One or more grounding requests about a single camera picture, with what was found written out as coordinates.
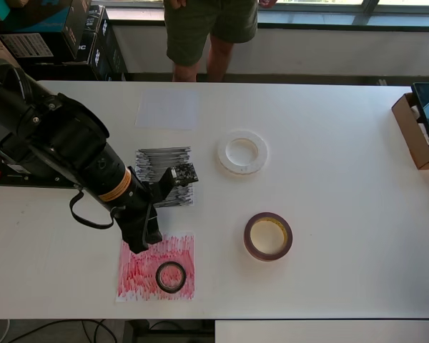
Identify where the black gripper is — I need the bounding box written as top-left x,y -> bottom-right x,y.
110,192 -> 163,256

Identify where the black tape roll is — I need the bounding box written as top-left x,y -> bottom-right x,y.
155,261 -> 187,294

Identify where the white tape roll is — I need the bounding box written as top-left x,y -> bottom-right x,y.
216,130 -> 269,177

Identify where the red 3M tape roll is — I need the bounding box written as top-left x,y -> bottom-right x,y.
243,212 -> 293,263

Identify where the red scribbled paper sheet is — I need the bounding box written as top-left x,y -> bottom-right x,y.
114,232 -> 196,302

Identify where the black scribbled paper sheet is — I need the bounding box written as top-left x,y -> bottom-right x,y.
134,145 -> 194,208

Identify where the blank white paper sheet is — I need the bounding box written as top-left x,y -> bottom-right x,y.
134,89 -> 202,131

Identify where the large black monitor box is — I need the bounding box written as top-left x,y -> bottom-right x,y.
87,5 -> 129,82

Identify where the small black monitor box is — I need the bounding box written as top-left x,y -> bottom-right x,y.
74,30 -> 98,66

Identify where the person in green shorts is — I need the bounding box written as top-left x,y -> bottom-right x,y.
164,0 -> 259,83

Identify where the black box with white label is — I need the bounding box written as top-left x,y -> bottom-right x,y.
0,0 -> 92,65

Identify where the open brown cardboard box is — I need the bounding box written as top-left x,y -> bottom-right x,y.
391,91 -> 429,171

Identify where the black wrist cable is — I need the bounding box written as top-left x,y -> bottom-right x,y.
69,189 -> 126,229

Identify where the wrist camera board on bracket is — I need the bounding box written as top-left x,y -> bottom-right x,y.
150,162 -> 200,207

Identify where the black floor cable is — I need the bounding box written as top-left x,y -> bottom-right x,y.
6,319 -> 129,343

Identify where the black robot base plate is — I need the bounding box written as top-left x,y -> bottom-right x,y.
0,167 -> 79,189

